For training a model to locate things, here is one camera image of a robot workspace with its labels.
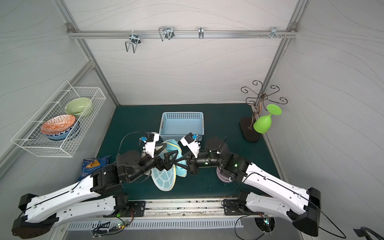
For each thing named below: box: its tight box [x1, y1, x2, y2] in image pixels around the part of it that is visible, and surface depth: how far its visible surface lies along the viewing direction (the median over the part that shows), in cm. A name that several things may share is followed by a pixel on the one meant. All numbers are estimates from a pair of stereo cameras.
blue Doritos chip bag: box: [78, 155, 112, 181], surface depth 86 cm
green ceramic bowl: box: [64, 97, 92, 118], surface depth 73 cm
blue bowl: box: [45, 123, 77, 141], surface depth 59 cm
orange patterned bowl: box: [40, 114, 76, 135], surface depth 64 cm
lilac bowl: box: [216, 166, 233, 183], surface depth 79 cm
